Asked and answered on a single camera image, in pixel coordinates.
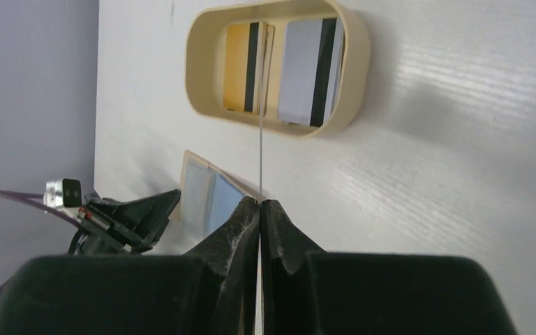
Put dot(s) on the thin white card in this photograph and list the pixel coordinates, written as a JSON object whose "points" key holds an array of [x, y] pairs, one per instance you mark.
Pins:
{"points": [[261, 112]]}

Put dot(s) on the beige oval plastic tray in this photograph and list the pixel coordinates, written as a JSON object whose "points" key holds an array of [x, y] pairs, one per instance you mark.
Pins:
{"points": [[205, 48]]}

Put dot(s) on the yellow card with black stripe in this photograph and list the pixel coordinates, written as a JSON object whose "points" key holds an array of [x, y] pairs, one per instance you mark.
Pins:
{"points": [[247, 53]]}

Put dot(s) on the light blue card sleeves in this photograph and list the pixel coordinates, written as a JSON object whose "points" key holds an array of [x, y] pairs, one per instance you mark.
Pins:
{"points": [[208, 203]]}

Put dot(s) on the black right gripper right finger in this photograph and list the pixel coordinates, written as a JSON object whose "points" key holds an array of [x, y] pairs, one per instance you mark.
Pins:
{"points": [[307, 290]]}

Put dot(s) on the grey card with black stripe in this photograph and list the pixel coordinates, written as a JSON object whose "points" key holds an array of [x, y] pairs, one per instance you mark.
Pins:
{"points": [[312, 57]]}

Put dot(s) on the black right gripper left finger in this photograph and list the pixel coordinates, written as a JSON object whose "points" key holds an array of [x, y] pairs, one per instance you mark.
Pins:
{"points": [[210, 289]]}

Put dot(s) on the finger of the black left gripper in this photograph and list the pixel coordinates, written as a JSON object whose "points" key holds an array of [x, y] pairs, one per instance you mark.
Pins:
{"points": [[111, 226]]}

